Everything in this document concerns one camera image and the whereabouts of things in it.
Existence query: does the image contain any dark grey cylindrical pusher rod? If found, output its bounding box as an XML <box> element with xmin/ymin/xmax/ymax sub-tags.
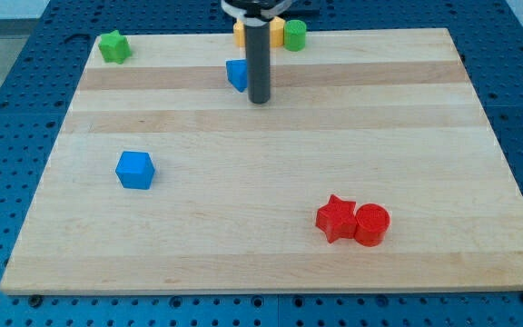
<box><xmin>244</xmin><ymin>22</ymin><xmax>271</xmax><ymax>104</ymax></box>

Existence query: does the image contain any red star block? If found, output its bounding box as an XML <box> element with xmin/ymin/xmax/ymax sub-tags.
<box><xmin>315</xmin><ymin>194</ymin><xmax>357</xmax><ymax>243</ymax></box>

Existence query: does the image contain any blue triangle block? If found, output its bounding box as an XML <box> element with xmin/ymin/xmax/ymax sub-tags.
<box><xmin>225</xmin><ymin>59</ymin><xmax>247</xmax><ymax>93</ymax></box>

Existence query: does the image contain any red cylinder block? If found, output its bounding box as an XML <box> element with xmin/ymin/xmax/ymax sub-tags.
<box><xmin>354</xmin><ymin>203</ymin><xmax>390</xmax><ymax>247</ymax></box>

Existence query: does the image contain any green star block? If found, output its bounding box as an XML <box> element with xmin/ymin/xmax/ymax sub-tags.
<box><xmin>98</xmin><ymin>30</ymin><xmax>132</xmax><ymax>64</ymax></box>

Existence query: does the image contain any light wooden board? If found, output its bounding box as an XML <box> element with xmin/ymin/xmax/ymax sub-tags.
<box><xmin>0</xmin><ymin>28</ymin><xmax>523</xmax><ymax>295</ymax></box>

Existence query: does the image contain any green cylinder block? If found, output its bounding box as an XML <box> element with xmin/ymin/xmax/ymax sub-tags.
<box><xmin>283</xmin><ymin>20</ymin><xmax>307</xmax><ymax>52</ymax></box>

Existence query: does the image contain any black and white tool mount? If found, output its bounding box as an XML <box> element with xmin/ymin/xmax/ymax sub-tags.
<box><xmin>221</xmin><ymin>0</ymin><xmax>292</xmax><ymax>25</ymax></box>

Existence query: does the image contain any yellow heart block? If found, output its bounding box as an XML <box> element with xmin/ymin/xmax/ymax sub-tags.
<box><xmin>232</xmin><ymin>16</ymin><xmax>285</xmax><ymax>48</ymax></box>

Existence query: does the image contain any blue cube block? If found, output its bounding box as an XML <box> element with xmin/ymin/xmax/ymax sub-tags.
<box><xmin>115</xmin><ymin>151</ymin><xmax>155</xmax><ymax>190</ymax></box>

